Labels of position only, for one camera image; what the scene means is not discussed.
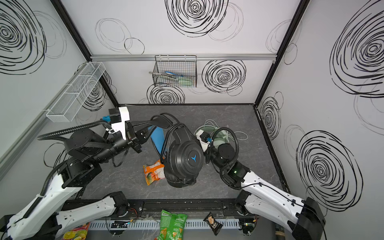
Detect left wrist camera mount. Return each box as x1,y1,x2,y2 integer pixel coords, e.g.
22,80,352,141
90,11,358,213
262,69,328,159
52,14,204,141
102,107,130,140

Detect green chips bag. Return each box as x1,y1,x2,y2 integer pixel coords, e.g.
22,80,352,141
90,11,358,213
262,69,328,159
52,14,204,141
156,210,188,240

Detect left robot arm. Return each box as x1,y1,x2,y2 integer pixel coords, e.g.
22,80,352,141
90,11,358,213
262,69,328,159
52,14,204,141
1,120,155,240

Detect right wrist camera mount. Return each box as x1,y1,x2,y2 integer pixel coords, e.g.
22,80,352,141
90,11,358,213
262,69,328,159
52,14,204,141
195,130,213,153

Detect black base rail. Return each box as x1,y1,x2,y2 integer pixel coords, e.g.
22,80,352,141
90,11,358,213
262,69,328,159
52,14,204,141
62,197,265,219

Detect black wire basket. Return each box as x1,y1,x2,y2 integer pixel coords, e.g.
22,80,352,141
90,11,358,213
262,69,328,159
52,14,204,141
152,55,198,88

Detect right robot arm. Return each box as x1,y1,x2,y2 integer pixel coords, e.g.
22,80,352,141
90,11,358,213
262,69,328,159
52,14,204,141
195,127,327,240

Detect black gaming headphones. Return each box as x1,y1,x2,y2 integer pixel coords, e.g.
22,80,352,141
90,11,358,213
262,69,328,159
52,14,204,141
149,113,204,188

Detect small dark snack packet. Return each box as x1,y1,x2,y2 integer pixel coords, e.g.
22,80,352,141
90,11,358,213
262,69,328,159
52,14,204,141
204,212,223,236

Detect white slotted cable duct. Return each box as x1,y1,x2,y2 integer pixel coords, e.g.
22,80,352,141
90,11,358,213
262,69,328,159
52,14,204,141
89,218,241,232

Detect dark bottle at edge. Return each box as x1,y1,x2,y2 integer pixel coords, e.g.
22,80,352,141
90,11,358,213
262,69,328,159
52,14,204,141
275,224,286,240

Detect Fox's fruits candy bag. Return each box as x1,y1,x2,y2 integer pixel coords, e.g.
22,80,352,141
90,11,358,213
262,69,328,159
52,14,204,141
62,223,91,240

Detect orange snack packet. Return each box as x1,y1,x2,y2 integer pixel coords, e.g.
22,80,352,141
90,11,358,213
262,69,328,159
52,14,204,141
143,160,166,186

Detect mint green headphones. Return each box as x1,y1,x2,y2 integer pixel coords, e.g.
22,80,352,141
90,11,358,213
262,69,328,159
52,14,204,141
194,119,249,147

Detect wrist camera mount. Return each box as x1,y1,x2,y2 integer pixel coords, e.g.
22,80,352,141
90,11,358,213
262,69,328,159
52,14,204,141
195,130,213,153
102,107,130,140

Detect blue item in basket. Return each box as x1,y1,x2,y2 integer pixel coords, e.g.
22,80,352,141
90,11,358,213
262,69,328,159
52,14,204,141
165,71,180,78

